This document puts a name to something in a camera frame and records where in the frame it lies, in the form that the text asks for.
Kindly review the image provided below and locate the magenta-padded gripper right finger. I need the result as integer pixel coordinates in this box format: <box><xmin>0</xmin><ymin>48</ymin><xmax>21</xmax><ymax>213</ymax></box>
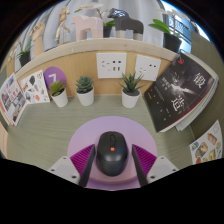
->
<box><xmin>131</xmin><ymin>143</ymin><xmax>179</xmax><ymax>187</ymax></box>

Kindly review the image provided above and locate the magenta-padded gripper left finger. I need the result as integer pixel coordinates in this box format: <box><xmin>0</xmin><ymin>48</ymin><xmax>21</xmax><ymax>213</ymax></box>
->
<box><xmin>47</xmin><ymin>143</ymin><xmax>97</xmax><ymax>188</ymax></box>

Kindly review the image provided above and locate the black computer mouse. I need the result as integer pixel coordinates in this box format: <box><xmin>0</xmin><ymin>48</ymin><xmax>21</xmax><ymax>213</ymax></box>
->
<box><xmin>95</xmin><ymin>130</ymin><xmax>129</xmax><ymax>177</ymax></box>

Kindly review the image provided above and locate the purple mouse pad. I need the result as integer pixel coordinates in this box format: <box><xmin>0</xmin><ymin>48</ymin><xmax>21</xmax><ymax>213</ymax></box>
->
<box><xmin>67</xmin><ymin>115</ymin><xmax>158</xmax><ymax>192</ymax></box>

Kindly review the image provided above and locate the colourful sticker sheet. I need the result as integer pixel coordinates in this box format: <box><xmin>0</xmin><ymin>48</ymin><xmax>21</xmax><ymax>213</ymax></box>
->
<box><xmin>188</xmin><ymin>119</ymin><xmax>224</xmax><ymax>165</ymax></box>

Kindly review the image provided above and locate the black cover magazine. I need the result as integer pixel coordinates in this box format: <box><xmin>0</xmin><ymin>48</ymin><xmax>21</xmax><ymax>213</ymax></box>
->
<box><xmin>143</xmin><ymin>53</ymin><xmax>219</xmax><ymax>133</ymax></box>

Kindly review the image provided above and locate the picture cover book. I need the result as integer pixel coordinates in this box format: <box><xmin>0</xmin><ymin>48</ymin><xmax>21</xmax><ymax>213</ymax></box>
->
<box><xmin>0</xmin><ymin>73</ymin><xmax>28</xmax><ymax>128</ymax></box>

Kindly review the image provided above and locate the white illustrated sticker sheet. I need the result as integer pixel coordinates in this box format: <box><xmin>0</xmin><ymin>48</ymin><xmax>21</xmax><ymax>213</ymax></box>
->
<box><xmin>19</xmin><ymin>69</ymin><xmax>51</xmax><ymax>104</ymax></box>

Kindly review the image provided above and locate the purple round number sticker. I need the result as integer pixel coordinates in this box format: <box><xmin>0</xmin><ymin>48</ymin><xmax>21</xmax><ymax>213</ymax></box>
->
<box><xmin>43</xmin><ymin>66</ymin><xmax>68</xmax><ymax>91</ymax></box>

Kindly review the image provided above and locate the wooden desk back shelf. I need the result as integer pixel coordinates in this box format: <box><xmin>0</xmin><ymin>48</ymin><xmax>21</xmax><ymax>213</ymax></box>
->
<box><xmin>6</xmin><ymin>37</ymin><xmax>183</xmax><ymax>98</ymax></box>

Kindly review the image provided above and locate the green plant in black pot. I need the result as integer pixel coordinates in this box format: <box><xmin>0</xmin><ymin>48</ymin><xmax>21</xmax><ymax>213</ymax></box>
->
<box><xmin>148</xmin><ymin>9</ymin><xmax>184</xmax><ymax>54</ymax></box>

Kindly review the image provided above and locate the window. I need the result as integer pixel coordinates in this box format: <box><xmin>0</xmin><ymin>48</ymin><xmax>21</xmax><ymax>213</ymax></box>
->
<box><xmin>161</xmin><ymin>0</ymin><xmax>208</xmax><ymax>44</ymax></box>

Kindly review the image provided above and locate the pink horse figurine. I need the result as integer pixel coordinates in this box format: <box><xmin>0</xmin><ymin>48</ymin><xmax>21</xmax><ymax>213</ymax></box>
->
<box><xmin>70</xmin><ymin>14</ymin><xmax>104</xmax><ymax>42</ymax></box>

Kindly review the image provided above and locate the wooden mannequin figure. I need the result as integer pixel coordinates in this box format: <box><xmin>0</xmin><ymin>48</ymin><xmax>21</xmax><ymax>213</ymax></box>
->
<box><xmin>54</xmin><ymin>6</ymin><xmax>72</xmax><ymax>43</ymax></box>

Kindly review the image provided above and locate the grey curtain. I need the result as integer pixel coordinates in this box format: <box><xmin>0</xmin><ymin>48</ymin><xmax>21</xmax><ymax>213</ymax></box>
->
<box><xmin>43</xmin><ymin>0</ymin><xmax>168</xmax><ymax>44</ymax></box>

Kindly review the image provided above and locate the small white wall socket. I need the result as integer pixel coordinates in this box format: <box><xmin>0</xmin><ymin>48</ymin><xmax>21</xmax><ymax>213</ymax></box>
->
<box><xmin>134</xmin><ymin>54</ymin><xmax>162</xmax><ymax>82</ymax></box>

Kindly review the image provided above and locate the wide white wall socket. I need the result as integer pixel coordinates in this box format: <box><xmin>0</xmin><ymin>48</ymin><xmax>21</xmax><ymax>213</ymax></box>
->
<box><xmin>96</xmin><ymin>52</ymin><xmax>128</xmax><ymax>80</ymax></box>

